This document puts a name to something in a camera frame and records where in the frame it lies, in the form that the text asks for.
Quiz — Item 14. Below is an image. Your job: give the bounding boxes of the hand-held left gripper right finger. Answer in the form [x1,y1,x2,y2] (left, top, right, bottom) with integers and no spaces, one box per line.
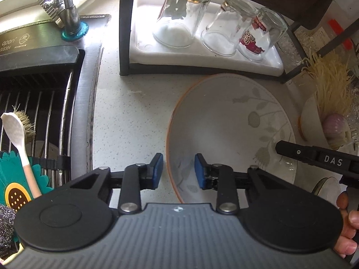
[195,153,284,216]

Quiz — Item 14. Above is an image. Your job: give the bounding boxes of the white drain tray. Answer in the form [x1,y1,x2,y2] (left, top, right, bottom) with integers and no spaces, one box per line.
[129,0,284,76]

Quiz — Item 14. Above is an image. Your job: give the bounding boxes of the patterned glass cup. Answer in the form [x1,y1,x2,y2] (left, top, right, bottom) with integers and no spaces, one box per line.
[282,31,306,65]

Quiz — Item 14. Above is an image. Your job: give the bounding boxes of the steel wool scrubber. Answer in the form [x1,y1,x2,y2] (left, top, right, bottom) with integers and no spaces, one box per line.
[0,204,21,241]

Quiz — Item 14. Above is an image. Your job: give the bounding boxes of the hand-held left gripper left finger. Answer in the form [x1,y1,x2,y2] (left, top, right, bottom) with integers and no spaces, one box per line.
[70,153,164,216]

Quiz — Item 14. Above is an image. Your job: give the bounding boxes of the white panel red stripes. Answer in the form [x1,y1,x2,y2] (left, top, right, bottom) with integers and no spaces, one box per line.
[309,0,359,62]

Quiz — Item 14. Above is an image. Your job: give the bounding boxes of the red printed drinking glass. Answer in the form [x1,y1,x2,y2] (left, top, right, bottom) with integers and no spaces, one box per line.
[238,7,288,62]

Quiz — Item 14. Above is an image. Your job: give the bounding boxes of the white plastic spoon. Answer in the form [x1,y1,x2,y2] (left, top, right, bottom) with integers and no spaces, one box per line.
[1,112,42,199]

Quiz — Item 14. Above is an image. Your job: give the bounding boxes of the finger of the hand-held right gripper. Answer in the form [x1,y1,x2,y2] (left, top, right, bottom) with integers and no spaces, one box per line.
[275,140,359,175]

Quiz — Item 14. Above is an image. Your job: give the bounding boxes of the person's right hand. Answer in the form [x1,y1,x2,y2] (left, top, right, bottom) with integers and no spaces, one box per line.
[336,192,359,259]

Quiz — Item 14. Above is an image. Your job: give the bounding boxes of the black dish rack frame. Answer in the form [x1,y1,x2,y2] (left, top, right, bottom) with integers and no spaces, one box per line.
[119,0,359,83]

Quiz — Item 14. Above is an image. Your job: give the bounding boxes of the bristle dish brush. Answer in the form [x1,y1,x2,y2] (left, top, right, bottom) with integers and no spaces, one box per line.
[13,105,37,143]

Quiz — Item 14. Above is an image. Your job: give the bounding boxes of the clear drinking glass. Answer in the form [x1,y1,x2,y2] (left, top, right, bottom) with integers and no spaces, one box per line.
[202,0,260,56]
[153,0,211,48]

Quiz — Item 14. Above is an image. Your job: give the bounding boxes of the enoki mushrooms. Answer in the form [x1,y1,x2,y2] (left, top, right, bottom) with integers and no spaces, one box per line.
[301,48,357,118]

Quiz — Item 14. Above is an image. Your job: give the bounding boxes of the green sunflower dish cloth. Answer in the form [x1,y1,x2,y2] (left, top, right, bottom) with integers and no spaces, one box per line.
[0,150,54,213]

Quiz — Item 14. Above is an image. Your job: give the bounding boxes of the black sink drain rack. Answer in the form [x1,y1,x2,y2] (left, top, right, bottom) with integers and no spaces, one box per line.
[0,46,86,174]

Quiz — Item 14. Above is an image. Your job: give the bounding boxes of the chrome faucet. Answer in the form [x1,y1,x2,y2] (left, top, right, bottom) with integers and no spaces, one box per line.
[36,0,89,41]

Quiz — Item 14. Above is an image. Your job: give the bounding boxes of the small dark rimmed bowl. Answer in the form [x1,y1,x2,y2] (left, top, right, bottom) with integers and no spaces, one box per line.
[311,176,347,197]

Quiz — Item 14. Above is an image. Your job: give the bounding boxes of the stainless steel sink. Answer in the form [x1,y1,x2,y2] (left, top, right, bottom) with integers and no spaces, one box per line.
[0,14,111,258]

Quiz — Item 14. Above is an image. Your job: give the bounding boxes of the white bowl orange foot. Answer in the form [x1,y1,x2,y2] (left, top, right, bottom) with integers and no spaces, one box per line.
[297,95,354,149]

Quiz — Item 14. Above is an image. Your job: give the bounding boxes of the floral white plate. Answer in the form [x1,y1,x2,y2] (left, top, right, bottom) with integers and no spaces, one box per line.
[166,73,297,204]

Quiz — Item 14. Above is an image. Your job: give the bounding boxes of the purple onion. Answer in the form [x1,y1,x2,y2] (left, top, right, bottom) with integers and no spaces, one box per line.
[322,113,348,146]

